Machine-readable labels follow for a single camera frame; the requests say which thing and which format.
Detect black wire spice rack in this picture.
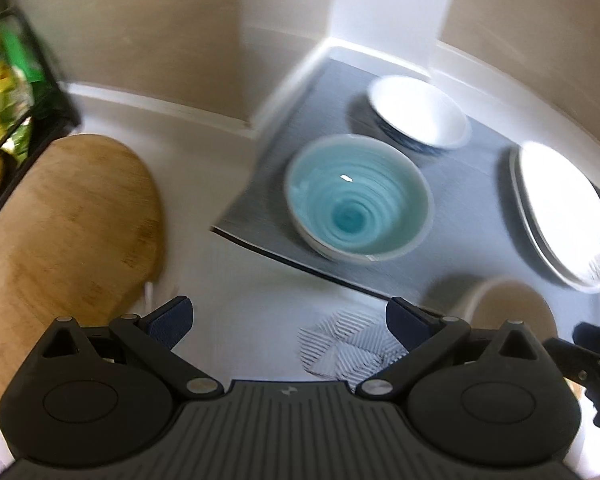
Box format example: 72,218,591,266
0,5,83,243

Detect teal glazed bowl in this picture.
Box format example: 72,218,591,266
285,134,435,263

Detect white plate large flower print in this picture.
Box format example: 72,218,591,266
516,141,600,289

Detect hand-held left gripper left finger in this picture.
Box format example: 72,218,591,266
40,296,225,401

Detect white bowl blue pattern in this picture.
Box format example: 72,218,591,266
366,75,473,156

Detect green yellow snack packets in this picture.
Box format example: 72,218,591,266
0,7,48,157

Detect cream round container bowl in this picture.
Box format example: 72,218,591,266
467,277,561,343

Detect grey counter mat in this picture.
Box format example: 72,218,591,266
211,57,600,332

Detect wooden cutting board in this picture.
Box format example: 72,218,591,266
0,134,165,406

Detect white cloth black geometric print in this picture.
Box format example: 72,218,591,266
147,232,481,392

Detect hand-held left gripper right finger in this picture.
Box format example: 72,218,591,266
355,296,538,401

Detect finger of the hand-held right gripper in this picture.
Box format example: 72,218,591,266
542,338,600,391
573,323,600,361

